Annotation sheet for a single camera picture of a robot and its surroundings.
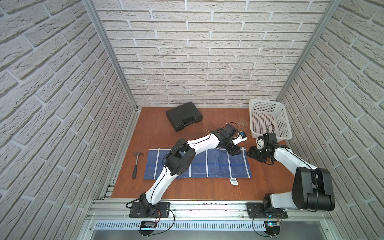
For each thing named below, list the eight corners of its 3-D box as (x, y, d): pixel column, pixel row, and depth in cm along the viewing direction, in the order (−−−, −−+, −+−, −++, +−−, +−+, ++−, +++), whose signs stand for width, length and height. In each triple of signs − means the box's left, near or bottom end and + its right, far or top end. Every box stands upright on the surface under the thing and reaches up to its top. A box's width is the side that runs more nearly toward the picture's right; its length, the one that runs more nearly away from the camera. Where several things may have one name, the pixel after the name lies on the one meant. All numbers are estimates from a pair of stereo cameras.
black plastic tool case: (174, 132, 106) (174, 128, 102) (165, 114, 117) (164, 109, 113) (203, 120, 113) (203, 116, 109) (191, 104, 124) (191, 100, 120)
